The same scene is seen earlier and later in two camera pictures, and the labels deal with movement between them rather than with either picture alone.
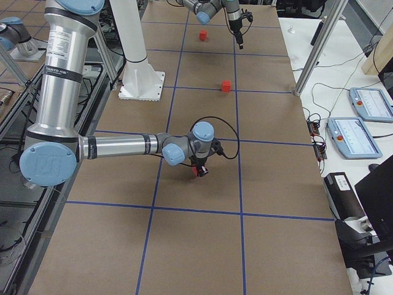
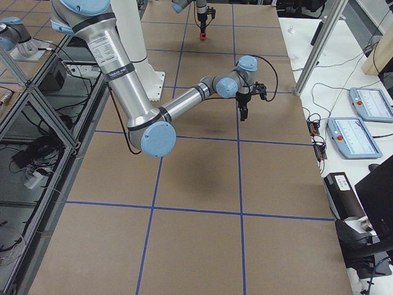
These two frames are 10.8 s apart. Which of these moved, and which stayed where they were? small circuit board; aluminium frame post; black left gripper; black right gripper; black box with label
Moved: black right gripper; black left gripper
Stayed: black box with label; small circuit board; aluminium frame post
